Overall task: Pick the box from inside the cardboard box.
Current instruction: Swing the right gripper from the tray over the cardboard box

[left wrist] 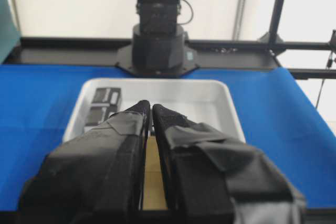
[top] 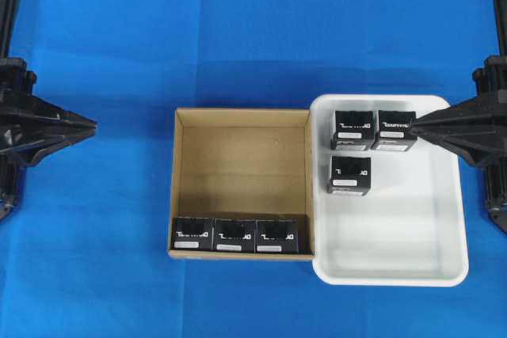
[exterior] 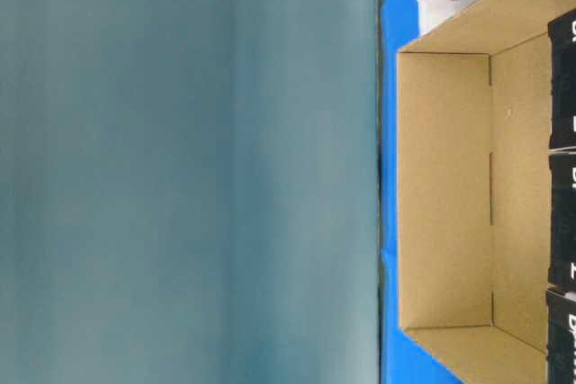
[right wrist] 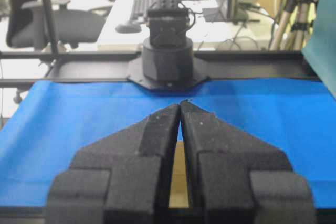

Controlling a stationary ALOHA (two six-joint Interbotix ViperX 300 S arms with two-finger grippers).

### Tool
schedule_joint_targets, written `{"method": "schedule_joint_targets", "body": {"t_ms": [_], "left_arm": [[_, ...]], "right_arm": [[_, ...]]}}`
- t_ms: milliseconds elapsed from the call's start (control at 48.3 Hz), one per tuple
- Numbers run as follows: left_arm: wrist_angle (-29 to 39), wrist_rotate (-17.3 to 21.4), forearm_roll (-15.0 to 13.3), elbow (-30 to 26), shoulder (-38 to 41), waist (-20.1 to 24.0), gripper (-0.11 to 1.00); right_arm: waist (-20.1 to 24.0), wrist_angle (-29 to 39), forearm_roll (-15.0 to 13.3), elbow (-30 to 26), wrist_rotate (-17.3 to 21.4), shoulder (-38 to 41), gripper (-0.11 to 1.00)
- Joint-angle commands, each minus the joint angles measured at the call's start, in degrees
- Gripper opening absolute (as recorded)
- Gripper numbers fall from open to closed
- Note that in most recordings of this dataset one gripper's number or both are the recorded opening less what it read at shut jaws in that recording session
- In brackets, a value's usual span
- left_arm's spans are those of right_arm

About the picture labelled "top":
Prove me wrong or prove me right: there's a brown open cardboard box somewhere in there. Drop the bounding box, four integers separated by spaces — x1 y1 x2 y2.
167 108 314 261

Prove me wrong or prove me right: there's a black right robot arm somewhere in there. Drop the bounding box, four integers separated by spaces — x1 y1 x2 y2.
410 0 506 232

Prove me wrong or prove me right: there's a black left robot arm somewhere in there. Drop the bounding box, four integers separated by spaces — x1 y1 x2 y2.
1 0 97 219

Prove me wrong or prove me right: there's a black box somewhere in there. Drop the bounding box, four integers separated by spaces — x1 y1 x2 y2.
170 217 214 251
330 110 375 151
256 220 299 254
372 110 417 152
327 155 372 196
213 218 257 253

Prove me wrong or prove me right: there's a white plastic tray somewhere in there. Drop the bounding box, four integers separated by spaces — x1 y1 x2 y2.
311 94 469 287

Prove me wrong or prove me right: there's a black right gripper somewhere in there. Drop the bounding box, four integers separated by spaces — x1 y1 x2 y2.
410 90 506 168

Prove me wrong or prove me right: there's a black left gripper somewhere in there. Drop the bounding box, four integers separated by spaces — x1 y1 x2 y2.
1 94 97 166

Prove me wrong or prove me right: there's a blue table cloth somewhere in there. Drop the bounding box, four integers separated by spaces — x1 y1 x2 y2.
1 0 506 337

